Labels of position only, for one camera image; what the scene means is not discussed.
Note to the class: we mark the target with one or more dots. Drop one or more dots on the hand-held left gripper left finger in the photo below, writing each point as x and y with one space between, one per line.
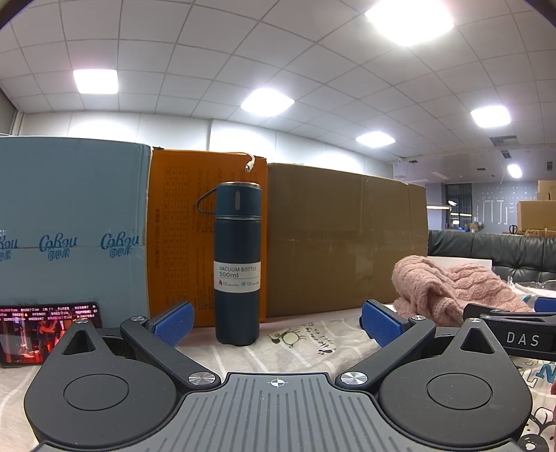
173 324

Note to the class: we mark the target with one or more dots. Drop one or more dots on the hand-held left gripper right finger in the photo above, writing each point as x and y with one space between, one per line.
382 324

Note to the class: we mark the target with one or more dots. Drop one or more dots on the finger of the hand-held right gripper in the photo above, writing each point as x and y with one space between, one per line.
545 305
521 339

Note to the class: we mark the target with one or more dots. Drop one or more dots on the pink knitted sweater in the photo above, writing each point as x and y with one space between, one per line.
443 282

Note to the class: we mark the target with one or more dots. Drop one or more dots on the clear plastic bag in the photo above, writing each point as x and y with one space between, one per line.
521 284

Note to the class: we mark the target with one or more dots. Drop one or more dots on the black sofa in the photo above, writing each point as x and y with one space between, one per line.
478 245

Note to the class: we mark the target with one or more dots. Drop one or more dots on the brown cardboard box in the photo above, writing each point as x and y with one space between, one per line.
347 239

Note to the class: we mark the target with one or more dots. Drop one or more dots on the stack of cardboard boxes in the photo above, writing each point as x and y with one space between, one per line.
536 213

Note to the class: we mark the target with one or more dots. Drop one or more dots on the white box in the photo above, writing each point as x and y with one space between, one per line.
460 262

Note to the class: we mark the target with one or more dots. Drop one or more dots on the orange cardboard box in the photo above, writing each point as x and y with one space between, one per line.
178 226

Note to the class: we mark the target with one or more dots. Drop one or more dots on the dark blue vacuum bottle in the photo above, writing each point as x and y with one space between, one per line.
236 234

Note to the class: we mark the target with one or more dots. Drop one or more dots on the round ceiling light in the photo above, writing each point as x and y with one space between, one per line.
514 171

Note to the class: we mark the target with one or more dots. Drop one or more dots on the black smartphone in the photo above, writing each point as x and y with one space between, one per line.
26 334

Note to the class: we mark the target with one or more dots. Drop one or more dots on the light blue cardboard box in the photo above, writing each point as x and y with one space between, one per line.
69 195

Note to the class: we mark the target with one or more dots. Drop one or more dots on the ceiling air vent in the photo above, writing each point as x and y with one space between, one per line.
503 141

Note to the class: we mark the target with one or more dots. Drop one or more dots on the square ceiling light panel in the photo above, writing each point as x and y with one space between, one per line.
490 117
95 81
375 139
267 101
408 19

